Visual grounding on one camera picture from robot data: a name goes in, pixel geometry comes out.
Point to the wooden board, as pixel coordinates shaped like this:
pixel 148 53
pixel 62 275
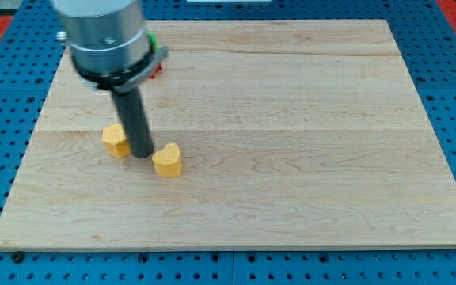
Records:
pixel 294 135

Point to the red star block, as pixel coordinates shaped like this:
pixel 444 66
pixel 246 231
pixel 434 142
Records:
pixel 156 71

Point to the yellow hexagon block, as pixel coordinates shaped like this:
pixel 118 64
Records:
pixel 115 141

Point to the green block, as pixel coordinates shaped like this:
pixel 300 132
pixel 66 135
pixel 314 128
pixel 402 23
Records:
pixel 153 41

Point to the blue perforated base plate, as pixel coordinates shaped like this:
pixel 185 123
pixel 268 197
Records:
pixel 29 58

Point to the yellow heart block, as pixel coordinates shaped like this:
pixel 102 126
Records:
pixel 167 162

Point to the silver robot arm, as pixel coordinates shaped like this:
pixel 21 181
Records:
pixel 111 48

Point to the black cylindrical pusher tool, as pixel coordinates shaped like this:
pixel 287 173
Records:
pixel 131 113

